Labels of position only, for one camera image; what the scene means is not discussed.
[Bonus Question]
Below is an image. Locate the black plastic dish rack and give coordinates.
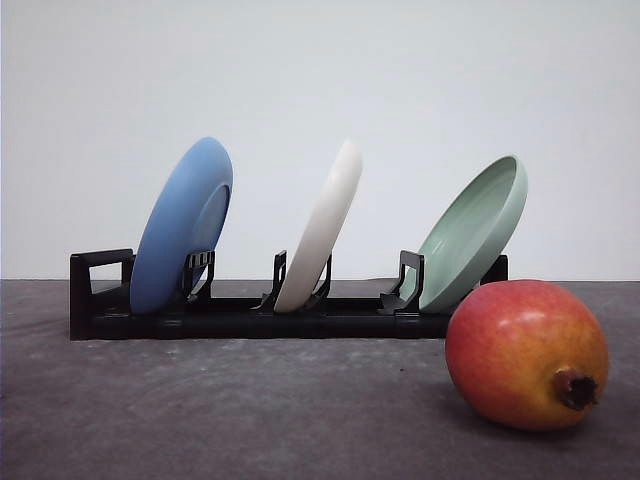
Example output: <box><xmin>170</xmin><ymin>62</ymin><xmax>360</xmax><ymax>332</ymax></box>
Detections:
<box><xmin>70</xmin><ymin>248</ymin><xmax>509</xmax><ymax>341</ymax></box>

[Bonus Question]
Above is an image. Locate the light green plate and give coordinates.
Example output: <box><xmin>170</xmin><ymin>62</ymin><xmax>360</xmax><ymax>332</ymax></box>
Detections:
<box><xmin>420</xmin><ymin>156</ymin><xmax>529</xmax><ymax>312</ymax></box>

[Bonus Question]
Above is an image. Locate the white plate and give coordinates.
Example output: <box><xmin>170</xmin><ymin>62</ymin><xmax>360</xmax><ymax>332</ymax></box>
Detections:
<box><xmin>274</xmin><ymin>142</ymin><xmax>363</xmax><ymax>313</ymax></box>

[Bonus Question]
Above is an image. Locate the blue plate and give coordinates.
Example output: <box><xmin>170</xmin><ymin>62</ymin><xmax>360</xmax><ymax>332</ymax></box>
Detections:
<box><xmin>130</xmin><ymin>137</ymin><xmax>234</xmax><ymax>316</ymax></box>

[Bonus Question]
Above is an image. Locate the red yellow pomegranate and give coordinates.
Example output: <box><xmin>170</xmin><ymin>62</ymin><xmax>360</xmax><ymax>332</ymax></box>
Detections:
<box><xmin>445</xmin><ymin>280</ymin><xmax>609</xmax><ymax>431</ymax></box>

